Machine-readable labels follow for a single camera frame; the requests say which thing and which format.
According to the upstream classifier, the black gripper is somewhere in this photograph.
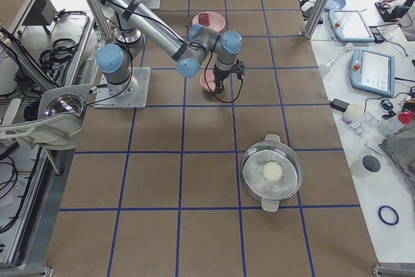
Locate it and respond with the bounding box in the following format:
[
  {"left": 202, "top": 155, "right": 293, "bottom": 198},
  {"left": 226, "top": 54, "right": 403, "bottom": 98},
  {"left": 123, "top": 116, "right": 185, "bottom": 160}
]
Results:
[{"left": 213, "top": 67, "right": 230, "bottom": 94}]

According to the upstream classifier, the pink bowl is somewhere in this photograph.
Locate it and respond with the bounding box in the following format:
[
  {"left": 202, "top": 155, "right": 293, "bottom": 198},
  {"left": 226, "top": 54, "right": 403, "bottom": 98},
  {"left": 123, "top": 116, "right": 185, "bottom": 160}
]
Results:
[{"left": 200, "top": 69, "right": 216, "bottom": 92}]

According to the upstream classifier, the red apple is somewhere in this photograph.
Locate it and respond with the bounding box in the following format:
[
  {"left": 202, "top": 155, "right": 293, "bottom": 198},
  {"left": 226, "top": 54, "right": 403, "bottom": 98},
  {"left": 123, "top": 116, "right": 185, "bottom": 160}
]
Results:
[{"left": 198, "top": 12, "right": 211, "bottom": 26}]

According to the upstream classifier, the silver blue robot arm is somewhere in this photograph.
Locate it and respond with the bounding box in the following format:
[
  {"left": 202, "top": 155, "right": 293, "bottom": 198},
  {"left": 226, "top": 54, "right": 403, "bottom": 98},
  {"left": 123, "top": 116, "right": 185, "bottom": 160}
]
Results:
[{"left": 97, "top": 0, "right": 244, "bottom": 94}]

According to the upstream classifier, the pink plate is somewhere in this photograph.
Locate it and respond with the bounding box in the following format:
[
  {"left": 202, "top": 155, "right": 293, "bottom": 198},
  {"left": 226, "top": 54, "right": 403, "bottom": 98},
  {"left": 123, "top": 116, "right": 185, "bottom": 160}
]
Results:
[{"left": 192, "top": 11, "right": 226, "bottom": 32}]

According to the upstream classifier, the blue plate on desk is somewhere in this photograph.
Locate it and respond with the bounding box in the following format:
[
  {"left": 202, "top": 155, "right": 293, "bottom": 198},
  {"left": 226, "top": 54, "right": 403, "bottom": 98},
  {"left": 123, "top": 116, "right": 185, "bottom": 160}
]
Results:
[{"left": 324, "top": 0, "right": 346, "bottom": 12}]

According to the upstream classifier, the steel bowl on tray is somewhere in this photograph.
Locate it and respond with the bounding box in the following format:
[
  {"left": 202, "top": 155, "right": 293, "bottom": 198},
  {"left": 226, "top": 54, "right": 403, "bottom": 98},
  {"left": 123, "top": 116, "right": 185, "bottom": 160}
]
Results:
[{"left": 44, "top": 94, "right": 84, "bottom": 117}]

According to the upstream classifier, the white bun in pot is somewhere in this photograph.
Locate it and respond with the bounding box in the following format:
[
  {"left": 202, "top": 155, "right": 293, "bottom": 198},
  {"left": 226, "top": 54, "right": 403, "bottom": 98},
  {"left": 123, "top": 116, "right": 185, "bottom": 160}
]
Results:
[{"left": 263, "top": 162, "right": 283, "bottom": 182}]

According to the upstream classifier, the white lavender cup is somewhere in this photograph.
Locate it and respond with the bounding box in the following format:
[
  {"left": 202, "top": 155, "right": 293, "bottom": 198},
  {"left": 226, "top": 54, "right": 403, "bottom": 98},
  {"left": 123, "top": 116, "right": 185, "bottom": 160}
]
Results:
[{"left": 341, "top": 104, "right": 364, "bottom": 124}]

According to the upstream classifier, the far teach pendant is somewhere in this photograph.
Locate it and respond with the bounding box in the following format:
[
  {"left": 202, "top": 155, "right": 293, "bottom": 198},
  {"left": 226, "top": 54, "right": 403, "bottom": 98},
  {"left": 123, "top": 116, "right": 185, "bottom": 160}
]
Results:
[{"left": 327, "top": 10, "right": 375, "bottom": 43}]

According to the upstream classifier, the teach pendant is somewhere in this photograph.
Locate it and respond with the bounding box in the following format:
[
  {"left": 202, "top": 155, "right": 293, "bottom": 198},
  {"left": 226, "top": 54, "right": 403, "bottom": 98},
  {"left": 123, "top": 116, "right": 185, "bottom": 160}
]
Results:
[
  {"left": 350, "top": 49, "right": 395, "bottom": 97},
  {"left": 327, "top": 10, "right": 375, "bottom": 43}
]

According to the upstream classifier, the near teach pendant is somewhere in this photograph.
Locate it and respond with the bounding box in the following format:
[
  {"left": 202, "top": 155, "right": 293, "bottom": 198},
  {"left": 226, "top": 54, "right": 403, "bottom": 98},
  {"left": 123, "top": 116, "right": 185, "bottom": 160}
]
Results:
[{"left": 350, "top": 49, "right": 395, "bottom": 97}]

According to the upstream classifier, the white cup with dark lid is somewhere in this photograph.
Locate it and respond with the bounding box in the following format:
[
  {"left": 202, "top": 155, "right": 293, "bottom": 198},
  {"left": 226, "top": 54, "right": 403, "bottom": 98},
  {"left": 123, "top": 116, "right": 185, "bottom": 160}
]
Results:
[{"left": 350, "top": 154, "right": 381, "bottom": 177}]

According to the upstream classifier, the grey cloth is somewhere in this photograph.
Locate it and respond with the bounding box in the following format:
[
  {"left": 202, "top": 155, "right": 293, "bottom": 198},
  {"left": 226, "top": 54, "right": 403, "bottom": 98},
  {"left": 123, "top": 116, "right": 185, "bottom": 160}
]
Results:
[{"left": 379, "top": 125, "right": 415, "bottom": 198}]

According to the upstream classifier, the white ladle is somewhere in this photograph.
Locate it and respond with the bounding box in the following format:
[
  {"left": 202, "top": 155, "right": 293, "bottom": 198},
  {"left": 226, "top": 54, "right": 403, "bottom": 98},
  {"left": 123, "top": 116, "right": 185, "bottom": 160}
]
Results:
[{"left": 1, "top": 98, "right": 21, "bottom": 127}]

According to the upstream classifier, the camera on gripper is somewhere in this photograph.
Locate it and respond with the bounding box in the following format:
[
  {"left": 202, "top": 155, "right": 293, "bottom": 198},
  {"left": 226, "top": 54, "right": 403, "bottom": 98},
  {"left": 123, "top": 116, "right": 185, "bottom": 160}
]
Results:
[{"left": 233, "top": 59, "right": 246, "bottom": 80}]

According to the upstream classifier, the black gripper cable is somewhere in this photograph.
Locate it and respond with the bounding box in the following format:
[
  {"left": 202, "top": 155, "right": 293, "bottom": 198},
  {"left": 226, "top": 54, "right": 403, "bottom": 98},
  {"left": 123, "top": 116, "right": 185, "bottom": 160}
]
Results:
[{"left": 202, "top": 51, "right": 245, "bottom": 104}]

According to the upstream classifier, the steel pot with handles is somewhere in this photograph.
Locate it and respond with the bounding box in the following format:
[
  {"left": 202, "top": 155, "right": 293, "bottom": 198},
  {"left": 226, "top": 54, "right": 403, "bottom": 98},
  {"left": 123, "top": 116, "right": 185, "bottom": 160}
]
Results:
[{"left": 241, "top": 134, "right": 303, "bottom": 212}]

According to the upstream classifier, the blue ring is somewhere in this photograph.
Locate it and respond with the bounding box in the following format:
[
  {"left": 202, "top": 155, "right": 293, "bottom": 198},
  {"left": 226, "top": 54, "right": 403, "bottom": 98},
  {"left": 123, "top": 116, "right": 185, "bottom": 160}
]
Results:
[{"left": 377, "top": 205, "right": 399, "bottom": 226}]

